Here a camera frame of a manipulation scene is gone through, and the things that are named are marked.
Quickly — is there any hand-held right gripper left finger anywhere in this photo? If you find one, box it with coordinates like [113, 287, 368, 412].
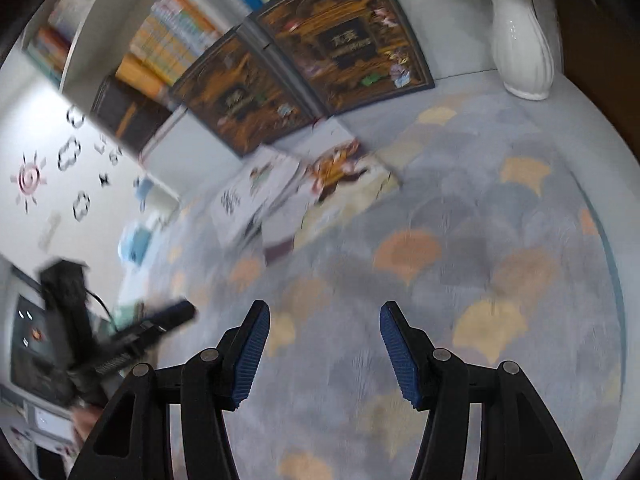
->
[67, 300, 271, 480]

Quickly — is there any row of colourful books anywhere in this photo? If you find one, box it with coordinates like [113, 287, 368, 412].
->
[25, 0, 116, 86]

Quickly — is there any fan pattern table mat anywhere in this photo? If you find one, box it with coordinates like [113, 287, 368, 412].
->
[165, 90, 626, 480]

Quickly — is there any dark wall screen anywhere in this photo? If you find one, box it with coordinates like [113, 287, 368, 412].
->
[10, 267, 71, 401]

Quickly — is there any ornate dark hardcover book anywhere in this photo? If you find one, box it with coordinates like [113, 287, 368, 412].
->
[250, 0, 436, 117]
[169, 24, 323, 157]

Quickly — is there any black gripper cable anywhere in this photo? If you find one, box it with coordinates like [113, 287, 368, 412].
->
[82, 287, 121, 332]

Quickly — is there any blue tissue box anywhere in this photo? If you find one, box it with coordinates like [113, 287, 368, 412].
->
[117, 225, 153, 263]

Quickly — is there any sun wall sticker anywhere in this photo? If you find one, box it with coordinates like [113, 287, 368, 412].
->
[11, 152, 48, 213]

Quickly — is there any beige seated figure book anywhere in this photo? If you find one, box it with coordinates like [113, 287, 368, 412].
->
[209, 147, 306, 248]

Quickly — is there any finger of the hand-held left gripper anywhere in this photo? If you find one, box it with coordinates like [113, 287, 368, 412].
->
[114, 301, 197, 347]

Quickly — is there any orange figure cover book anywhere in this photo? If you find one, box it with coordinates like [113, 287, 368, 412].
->
[292, 125, 403, 241]

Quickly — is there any brown wooden cabinet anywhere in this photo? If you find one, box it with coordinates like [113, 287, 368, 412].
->
[547, 0, 640, 161]

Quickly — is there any row of yellow books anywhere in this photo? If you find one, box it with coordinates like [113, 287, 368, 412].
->
[115, 0, 221, 96]

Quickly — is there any white wall switch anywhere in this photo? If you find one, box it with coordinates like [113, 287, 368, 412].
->
[39, 212, 61, 251]

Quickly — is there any white ribbed vase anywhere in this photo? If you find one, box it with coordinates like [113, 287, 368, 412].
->
[487, 0, 556, 100]

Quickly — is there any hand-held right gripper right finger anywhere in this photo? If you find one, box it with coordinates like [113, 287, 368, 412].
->
[379, 301, 583, 480]

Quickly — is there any white bottle with blue lid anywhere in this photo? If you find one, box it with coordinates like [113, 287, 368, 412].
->
[135, 175, 156, 211]

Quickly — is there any white bookshelf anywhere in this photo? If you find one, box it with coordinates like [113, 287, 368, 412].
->
[20, 0, 496, 201]

